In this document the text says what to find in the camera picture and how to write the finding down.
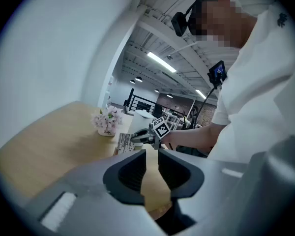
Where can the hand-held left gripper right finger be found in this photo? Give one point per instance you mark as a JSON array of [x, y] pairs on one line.
[[179, 178]]

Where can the striped card holder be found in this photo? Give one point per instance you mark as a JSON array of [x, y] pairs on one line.
[[125, 144]]

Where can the long ceiling light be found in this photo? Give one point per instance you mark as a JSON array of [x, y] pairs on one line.
[[200, 94], [161, 62]]

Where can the black chest-mounted screen device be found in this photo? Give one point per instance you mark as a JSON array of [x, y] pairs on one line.
[[217, 72]]

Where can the black metal railing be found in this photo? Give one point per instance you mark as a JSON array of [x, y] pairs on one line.
[[140, 102]]

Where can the white frame shelf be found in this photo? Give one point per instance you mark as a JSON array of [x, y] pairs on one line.
[[172, 120]]

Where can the white cylindrical container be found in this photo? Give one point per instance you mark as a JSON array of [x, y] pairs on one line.
[[140, 122]]

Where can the black head-mounted camera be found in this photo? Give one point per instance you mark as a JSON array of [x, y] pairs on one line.
[[179, 23]]

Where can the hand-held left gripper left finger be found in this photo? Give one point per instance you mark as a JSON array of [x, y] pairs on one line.
[[127, 176]]

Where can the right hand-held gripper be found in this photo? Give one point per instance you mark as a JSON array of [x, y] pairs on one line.
[[160, 129]]

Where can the person's head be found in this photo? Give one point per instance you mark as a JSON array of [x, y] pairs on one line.
[[218, 18]]

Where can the person's right forearm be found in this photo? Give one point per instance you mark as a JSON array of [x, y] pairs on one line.
[[194, 136]]

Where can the pink flowers in white pot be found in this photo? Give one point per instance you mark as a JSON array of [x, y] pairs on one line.
[[107, 120]]

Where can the person's white shirt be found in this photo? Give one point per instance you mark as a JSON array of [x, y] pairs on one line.
[[260, 87]]

